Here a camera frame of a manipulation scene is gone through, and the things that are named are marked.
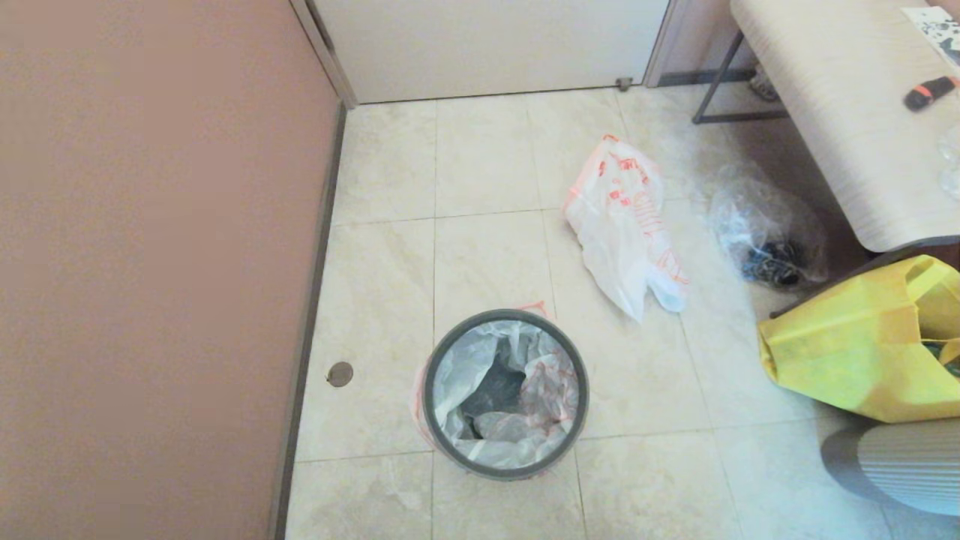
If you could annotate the dark metal table frame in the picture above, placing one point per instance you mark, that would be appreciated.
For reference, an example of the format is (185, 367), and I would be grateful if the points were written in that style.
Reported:
(739, 115)

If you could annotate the black orange marker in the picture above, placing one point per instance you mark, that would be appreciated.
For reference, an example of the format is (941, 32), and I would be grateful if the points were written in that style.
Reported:
(930, 91)

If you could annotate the light grey door frame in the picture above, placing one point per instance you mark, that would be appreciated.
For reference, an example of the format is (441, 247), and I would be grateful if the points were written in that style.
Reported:
(322, 45)

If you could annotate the clear plastic bag dark contents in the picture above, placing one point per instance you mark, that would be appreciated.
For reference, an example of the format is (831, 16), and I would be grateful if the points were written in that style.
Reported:
(757, 217)

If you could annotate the white black-print paper sheet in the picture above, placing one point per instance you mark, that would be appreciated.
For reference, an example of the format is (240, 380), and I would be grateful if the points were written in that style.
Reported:
(941, 30)

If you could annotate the small metal door stop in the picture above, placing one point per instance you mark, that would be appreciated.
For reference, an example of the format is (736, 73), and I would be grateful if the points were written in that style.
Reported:
(624, 82)

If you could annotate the yellow non-woven tote bag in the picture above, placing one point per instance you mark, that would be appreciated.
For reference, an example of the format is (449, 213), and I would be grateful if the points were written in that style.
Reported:
(840, 345)

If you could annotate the white door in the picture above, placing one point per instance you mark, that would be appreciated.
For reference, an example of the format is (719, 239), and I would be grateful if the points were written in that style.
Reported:
(487, 45)

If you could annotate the clear crumpled plastic item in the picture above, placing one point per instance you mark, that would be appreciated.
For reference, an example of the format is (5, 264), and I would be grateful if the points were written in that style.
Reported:
(951, 161)

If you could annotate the round grey floor drain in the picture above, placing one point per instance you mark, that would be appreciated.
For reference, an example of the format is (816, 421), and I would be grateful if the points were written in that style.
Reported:
(340, 373)

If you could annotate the white red-print trash bag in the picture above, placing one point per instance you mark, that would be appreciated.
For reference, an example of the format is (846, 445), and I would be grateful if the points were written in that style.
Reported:
(622, 217)
(480, 360)

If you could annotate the light wood-grain table top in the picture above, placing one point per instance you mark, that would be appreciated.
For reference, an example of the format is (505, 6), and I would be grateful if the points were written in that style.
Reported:
(847, 112)

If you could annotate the small grey floor item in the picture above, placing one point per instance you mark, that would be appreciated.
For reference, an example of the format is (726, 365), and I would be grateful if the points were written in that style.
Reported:
(765, 84)

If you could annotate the white ribbed cylinder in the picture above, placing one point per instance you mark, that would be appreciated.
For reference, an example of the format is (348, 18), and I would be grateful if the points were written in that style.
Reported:
(907, 465)

